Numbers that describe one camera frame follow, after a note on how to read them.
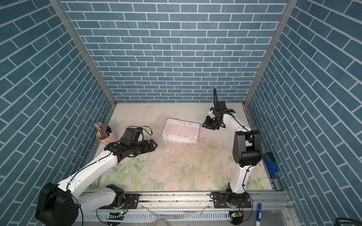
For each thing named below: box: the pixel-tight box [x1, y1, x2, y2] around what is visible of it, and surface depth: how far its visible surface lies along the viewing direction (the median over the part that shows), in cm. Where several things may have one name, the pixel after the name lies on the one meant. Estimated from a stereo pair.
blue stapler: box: [263, 152, 279, 179], surface depth 87 cm
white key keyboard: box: [161, 132, 199, 144], surface depth 98 cm
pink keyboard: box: [161, 118, 200, 144], surface depth 101 cm
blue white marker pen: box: [255, 202, 263, 226], surface depth 71 cm
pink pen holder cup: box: [96, 130, 119, 147], surface depth 90 cm
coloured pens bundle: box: [94, 121, 112, 138], surface depth 88 cm
